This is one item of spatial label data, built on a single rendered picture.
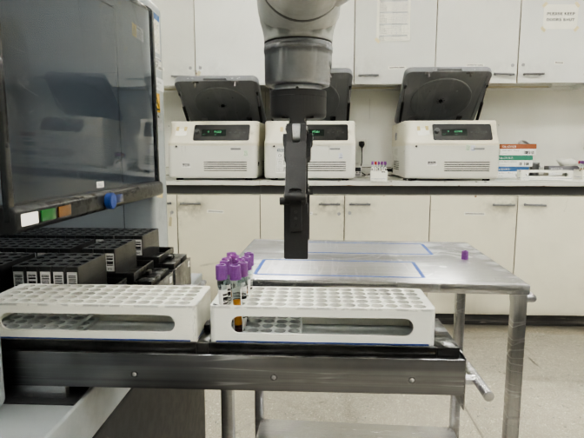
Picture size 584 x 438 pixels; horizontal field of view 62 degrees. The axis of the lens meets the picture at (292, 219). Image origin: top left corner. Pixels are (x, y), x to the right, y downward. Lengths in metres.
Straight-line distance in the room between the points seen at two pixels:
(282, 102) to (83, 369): 0.44
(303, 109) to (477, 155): 2.53
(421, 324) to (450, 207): 2.44
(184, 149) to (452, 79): 1.71
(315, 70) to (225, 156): 2.40
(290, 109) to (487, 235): 2.62
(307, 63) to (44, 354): 0.51
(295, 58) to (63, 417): 0.54
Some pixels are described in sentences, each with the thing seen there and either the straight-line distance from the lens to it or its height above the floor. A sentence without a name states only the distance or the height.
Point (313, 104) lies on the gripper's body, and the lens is 0.64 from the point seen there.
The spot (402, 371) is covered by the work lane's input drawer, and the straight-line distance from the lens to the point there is 0.67.
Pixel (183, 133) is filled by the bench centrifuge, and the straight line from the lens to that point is 3.11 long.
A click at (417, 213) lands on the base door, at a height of 0.71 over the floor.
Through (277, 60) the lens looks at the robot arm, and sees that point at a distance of 0.64.
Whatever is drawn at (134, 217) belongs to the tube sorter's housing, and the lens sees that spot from 1.30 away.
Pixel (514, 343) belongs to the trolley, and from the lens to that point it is 1.06.
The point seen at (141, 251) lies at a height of 0.84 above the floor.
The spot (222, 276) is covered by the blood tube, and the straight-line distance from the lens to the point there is 0.66.
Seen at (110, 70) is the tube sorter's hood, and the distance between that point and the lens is 1.03.
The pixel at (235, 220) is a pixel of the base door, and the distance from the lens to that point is 3.03.
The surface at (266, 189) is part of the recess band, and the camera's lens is 3.03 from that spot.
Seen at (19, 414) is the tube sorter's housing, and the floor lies 0.73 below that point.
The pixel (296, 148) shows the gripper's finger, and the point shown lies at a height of 1.07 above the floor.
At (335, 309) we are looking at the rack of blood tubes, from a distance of 0.65.
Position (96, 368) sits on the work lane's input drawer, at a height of 0.78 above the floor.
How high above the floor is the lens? 1.07
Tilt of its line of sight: 8 degrees down
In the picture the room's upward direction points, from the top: straight up
